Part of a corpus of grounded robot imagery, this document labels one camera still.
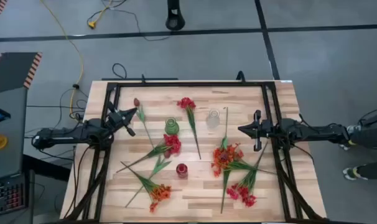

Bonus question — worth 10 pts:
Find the black aluminium table frame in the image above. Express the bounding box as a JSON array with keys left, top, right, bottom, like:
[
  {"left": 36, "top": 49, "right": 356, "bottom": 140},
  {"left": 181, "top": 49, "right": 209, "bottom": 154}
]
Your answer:
[{"left": 62, "top": 80, "right": 329, "bottom": 224}]

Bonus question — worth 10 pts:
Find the yellow plug cable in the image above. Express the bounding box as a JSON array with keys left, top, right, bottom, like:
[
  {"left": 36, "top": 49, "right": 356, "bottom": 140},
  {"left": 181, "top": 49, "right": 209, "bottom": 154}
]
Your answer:
[{"left": 87, "top": 0, "right": 114, "bottom": 30}]

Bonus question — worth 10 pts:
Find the small-bloom orange flower spray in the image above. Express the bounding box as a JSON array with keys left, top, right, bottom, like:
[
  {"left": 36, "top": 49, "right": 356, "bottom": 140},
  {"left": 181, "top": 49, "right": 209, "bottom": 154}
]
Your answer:
[{"left": 218, "top": 142, "right": 278, "bottom": 177}]

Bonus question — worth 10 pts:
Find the black cable loop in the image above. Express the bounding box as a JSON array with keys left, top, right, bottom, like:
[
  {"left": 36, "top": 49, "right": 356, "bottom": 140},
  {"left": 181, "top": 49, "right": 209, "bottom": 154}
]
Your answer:
[{"left": 112, "top": 63, "right": 128, "bottom": 80}]

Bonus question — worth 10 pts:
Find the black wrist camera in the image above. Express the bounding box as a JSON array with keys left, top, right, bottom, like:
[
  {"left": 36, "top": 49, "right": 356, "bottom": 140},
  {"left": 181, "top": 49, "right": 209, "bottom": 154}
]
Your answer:
[
  {"left": 109, "top": 111, "right": 124, "bottom": 126},
  {"left": 260, "top": 120, "right": 272, "bottom": 135}
]

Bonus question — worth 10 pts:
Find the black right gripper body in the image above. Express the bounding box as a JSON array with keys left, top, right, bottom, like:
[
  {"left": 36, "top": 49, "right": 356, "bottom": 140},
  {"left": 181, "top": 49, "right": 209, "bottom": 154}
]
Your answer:
[{"left": 253, "top": 109, "right": 274, "bottom": 152}]

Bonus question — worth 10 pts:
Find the orange veined-petal flower bunch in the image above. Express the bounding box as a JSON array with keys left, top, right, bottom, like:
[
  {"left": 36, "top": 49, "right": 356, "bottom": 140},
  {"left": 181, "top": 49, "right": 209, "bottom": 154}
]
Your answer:
[{"left": 119, "top": 161, "right": 173, "bottom": 214}]

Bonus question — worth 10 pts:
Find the thin black floor cable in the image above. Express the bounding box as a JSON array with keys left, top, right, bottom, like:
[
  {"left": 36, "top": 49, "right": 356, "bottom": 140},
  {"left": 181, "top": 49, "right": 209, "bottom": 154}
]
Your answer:
[{"left": 95, "top": 0, "right": 170, "bottom": 42}]

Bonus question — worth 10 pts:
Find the clear glass vase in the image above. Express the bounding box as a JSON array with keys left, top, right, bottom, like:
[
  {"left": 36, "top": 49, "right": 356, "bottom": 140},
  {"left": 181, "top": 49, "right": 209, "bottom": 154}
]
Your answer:
[{"left": 205, "top": 108, "right": 221, "bottom": 130}]

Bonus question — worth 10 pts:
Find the black round stand base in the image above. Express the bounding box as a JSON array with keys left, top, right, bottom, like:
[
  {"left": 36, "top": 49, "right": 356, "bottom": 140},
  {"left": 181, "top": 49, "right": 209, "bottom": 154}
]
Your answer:
[{"left": 165, "top": 0, "right": 186, "bottom": 31}]

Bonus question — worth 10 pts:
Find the black cable bundle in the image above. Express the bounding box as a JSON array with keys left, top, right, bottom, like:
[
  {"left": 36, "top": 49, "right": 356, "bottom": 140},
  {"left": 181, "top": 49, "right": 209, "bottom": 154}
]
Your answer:
[{"left": 25, "top": 88, "right": 90, "bottom": 131}]

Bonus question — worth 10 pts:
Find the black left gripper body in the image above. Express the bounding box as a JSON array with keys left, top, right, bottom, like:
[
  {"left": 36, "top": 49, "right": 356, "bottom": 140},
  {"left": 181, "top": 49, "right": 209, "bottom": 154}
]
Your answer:
[{"left": 105, "top": 103, "right": 137, "bottom": 138}]

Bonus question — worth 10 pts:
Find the orange artificial flower bunch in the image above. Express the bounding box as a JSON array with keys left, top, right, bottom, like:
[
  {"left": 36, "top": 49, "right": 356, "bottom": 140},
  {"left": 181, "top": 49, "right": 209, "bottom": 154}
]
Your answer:
[{"left": 211, "top": 146, "right": 239, "bottom": 215}]

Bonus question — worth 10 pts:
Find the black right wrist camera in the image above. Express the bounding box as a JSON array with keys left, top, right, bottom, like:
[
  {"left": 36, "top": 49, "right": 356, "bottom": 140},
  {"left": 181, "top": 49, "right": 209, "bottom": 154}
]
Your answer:
[{"left": 260, "top": 120, "right": 272, "bottom": 135}]

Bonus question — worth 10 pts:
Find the yellow floor cable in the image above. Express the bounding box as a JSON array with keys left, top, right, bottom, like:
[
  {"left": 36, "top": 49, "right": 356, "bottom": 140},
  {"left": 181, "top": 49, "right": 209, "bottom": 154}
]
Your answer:
[{"left": 39, "top": 0, "right": 85, "bottom": 121}]

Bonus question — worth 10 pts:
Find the green glass vase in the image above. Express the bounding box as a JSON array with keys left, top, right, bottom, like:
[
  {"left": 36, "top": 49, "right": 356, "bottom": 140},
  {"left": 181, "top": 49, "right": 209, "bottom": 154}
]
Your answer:
[{"left": 164, "top": 116, "right": 180, "bottom": 136}]

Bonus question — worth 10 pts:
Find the red artificial flower stem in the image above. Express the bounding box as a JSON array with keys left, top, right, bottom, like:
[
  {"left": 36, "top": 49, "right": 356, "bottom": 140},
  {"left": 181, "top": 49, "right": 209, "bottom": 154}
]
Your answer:
[{"left": 176, "top": 96, "right": 203, "bottom": 161}]

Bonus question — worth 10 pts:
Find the red artificial flower bunch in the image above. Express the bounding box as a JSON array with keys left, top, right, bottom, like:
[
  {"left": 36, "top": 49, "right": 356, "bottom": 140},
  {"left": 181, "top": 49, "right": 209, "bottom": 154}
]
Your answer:
[{"left": 115, "top": 133, "right": 182, "bottom": 174}]

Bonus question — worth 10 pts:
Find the red ribbed glass vase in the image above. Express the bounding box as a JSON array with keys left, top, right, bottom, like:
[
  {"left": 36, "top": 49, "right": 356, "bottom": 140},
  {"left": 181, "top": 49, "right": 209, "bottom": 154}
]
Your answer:
[{"left": 175, "top": 163, "right": 189, "bottom": 179}]

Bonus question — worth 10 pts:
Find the black keyboard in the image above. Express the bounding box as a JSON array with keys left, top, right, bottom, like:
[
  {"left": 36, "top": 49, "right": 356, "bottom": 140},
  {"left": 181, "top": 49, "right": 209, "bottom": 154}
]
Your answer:
[{"left": 0, "top": 174, "right": 29, "bottom": 218}]

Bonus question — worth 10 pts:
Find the grey side desk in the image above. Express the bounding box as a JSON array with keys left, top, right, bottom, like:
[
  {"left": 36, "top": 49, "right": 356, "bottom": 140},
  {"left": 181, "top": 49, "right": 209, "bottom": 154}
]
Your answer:
[{"left": 0, "top": 86, "right": 29, "bottom": 181}]

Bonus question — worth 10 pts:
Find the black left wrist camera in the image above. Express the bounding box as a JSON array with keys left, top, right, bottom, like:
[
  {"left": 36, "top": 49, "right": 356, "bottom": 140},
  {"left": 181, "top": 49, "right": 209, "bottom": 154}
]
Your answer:
[{"left": 109, "top": 111, "right": 124, "bottom": 126}]

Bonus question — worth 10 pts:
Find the pink-red artificial flower spray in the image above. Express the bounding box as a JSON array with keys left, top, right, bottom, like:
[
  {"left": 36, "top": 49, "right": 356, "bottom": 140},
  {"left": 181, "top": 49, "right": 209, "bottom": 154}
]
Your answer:
[{"left": 226, "top": 140, "right": 269, "bottom": 208}]

